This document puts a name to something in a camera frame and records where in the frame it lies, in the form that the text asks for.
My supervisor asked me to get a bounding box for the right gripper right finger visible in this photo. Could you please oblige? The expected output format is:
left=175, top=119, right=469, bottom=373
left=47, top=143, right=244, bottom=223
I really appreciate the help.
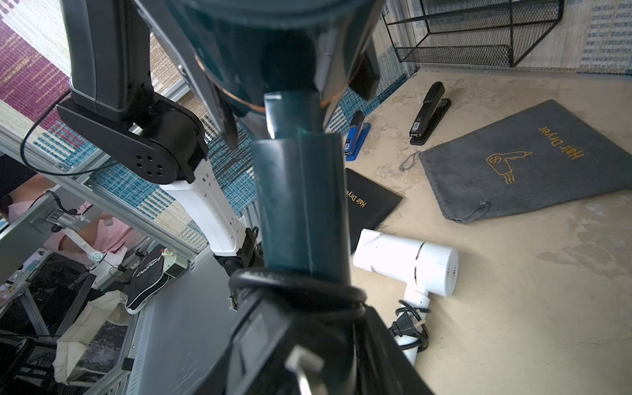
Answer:
left=349, top=39, right=381, bottom=100

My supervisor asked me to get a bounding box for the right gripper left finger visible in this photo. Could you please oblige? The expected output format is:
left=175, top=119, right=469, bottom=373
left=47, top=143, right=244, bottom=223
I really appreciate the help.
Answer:
left=135, top=0, right=239, bottom=150

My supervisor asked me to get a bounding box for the grey hair dryer bag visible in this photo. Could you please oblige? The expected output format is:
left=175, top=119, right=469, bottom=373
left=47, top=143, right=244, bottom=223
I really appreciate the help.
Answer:
left=399, top=100, right=631, bottom=225

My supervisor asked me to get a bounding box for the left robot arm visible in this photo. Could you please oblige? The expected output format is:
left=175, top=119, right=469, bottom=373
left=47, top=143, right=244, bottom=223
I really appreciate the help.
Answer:
left=58, top=1, right=263, bottom=274

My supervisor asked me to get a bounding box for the white hair dryer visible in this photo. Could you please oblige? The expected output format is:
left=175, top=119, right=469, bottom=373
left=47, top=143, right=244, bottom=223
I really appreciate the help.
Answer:
left=352, top=229, right=459, bottom=365

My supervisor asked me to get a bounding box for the black bag front left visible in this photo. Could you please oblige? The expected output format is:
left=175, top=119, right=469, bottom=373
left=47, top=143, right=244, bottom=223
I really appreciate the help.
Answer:
left=346, top=169, right=403, bottom=253

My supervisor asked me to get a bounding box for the black wire mesh shelf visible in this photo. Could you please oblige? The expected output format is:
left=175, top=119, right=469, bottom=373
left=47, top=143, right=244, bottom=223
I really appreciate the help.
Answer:
left=382, top=1, right=565, bottom=68

